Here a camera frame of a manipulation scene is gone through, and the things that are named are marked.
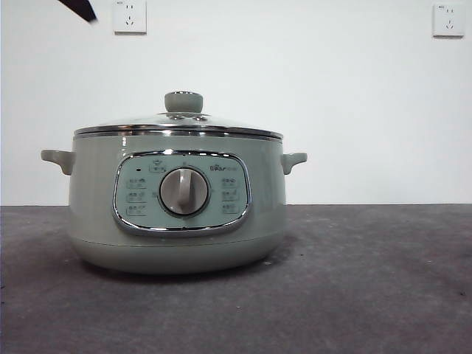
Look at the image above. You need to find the glass lid with green knob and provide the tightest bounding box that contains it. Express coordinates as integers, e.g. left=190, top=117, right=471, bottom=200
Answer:
left=73, top=91, right=284, bottom=142

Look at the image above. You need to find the white wall socket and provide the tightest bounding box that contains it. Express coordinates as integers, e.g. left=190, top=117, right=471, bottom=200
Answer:
left=432, top=4, right=465, bottom=39
left=113, top=0, right=148, bottom=36

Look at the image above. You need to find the pale green electric cooking pot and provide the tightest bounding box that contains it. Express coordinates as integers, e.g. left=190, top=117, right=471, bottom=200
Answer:
left=40, top=133, right=308, bottom=275

